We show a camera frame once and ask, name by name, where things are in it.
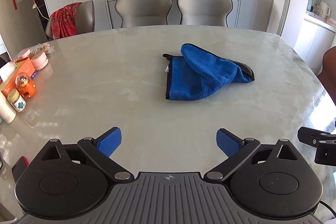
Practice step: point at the orange globe toy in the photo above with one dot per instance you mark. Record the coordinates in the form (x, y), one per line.
(24, 86)

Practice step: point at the red patterned cloth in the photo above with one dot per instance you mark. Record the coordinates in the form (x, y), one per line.
(64, 20)

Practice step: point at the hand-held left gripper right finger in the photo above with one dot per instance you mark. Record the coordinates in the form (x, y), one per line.
(227, 142)

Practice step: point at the beige dining chair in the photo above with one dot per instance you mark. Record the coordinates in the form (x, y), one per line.
(204, 6)
(143, 7)
(88, 16)

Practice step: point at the white bottle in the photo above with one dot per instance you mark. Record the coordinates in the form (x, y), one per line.
(6, 109)

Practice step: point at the pink round container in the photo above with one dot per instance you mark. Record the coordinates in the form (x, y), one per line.
(40, 61)

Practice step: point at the blue towel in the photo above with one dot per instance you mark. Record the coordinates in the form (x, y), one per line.
(194, 74)

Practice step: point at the small jar with flower label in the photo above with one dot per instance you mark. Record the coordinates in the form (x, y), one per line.
(17, 102)

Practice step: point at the white side counter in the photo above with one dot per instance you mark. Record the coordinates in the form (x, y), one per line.
(312, 37)

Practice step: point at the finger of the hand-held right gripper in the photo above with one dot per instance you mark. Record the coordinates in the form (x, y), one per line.
(305, 133)
(324, 150)

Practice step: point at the orange tissue box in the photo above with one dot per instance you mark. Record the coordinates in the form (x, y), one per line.
(22, 67)

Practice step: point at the clear snack bag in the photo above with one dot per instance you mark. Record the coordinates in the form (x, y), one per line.
(42, 48)

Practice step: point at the white kettle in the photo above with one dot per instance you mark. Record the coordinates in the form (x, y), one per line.
(323, 10)

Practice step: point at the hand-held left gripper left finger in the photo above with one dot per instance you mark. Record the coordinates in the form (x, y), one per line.
(110, 141)

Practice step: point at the red phone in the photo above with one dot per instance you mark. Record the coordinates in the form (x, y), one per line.
(19, 167)

